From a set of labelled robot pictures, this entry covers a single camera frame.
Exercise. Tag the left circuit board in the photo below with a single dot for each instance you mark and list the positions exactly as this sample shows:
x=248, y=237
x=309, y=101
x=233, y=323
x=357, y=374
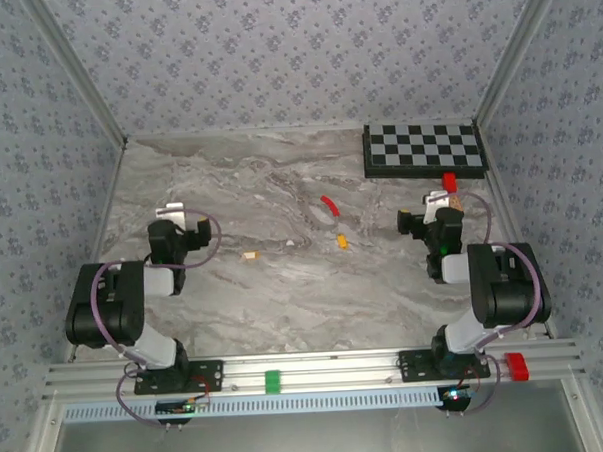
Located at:
x=181, y=406

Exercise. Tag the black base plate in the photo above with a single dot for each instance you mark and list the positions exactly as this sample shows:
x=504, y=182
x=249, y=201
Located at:
x=208, y=375
x=413, y=366

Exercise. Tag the red block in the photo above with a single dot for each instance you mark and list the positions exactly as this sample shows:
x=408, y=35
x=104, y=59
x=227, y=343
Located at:
x=450, y=182

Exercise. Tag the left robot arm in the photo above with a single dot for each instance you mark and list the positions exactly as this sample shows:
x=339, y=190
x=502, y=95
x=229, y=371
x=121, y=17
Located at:
x=105, y=314

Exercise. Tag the aluminium table side rail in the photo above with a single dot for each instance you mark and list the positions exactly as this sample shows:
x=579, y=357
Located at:
x=502, y=192
x=97, y=250

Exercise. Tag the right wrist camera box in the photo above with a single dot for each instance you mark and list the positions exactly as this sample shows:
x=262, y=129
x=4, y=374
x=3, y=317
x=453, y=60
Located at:
x=438, y=205

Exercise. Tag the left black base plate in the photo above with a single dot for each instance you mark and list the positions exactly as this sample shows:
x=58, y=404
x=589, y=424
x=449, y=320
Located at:
x=208, y=375

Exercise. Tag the right circuit board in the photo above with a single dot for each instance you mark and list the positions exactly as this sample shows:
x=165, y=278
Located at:
x=456, y=394

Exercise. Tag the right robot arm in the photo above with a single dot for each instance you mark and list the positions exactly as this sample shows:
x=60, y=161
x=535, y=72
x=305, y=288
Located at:
x=510, y=297

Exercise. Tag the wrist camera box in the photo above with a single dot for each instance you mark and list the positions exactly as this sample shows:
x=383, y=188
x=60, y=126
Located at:
x=438, y=205
x=173, y=214

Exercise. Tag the small wooden block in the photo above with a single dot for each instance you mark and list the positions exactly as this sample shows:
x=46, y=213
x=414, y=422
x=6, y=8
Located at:
x=459, y=201

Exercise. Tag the black grey chessboard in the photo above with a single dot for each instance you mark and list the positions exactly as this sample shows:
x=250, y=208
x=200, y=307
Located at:
x=423, y=148

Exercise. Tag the aluminium mounting rail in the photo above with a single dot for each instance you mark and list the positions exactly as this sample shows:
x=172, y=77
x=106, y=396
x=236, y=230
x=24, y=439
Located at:
x=313, y=370

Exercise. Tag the red rail clip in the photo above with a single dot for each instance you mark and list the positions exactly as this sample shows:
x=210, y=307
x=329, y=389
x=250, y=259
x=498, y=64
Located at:
x=517, y=367

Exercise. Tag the aluminium frame post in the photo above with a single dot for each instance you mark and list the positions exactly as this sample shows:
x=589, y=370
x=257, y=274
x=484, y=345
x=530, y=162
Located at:
x=521, y=51
x=74, y=71

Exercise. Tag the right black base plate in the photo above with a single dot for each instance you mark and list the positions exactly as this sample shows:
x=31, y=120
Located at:
x=413, y=366

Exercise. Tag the circuit board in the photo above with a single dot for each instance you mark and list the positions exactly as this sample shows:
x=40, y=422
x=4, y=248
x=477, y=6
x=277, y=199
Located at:
x=456, y=394
x=181, y=406

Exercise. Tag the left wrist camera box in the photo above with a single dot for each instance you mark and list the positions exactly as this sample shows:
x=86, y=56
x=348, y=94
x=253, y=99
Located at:
x=173, y=214

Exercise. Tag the green rail clip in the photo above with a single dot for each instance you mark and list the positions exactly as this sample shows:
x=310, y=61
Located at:
x=273, y=381

